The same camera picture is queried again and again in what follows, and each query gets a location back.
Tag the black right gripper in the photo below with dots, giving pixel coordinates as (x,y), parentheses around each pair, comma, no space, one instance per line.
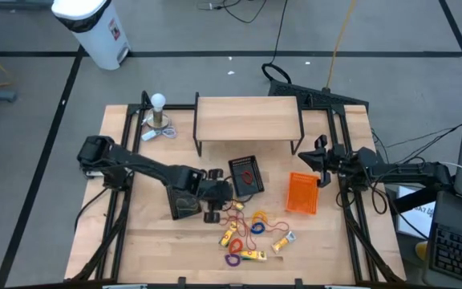
(335,160)

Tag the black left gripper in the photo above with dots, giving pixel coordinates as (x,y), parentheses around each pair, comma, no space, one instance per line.
(211,194)

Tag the red rubber band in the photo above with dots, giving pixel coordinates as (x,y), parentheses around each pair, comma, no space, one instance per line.
(225,218)

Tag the pink coil wristband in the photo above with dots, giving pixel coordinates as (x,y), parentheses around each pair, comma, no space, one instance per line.
(249,241)

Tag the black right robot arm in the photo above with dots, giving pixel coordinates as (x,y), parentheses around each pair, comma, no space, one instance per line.
(407,170)

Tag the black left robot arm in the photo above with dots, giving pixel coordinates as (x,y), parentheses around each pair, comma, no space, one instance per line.
(143,164)

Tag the black plastic mesh basket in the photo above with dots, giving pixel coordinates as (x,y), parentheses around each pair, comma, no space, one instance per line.
(237,180)
(187,204)

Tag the orange plastic mesh basket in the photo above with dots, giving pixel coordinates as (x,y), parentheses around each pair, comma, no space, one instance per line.
(301,196)

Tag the wooden shelf riser black legs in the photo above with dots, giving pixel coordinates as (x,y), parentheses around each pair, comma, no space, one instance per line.
(247,118)

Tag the black table clamp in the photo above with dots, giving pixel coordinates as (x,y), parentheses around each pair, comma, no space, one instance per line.
(181,282)
(298,283)

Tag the black metal bar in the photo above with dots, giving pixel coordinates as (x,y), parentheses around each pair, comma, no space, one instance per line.
(415,200)

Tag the white bulb brass lamp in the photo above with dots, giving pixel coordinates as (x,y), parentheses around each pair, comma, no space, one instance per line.
(158,101)

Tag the white paper sign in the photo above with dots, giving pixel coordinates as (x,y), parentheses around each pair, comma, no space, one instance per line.
(419,221)

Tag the yellow round object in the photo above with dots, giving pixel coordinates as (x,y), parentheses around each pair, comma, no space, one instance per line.
(420,251)

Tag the grey laptop black keyboard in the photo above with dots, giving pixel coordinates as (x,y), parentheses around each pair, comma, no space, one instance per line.
(459,257)

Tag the white trash bin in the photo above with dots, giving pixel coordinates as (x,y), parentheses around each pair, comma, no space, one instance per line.
(94,32)

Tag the grey floor strip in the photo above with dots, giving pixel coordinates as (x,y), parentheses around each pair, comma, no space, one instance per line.
(22,4)

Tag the black aluminium table frame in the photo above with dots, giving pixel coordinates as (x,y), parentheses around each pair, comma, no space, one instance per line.
(179,107)

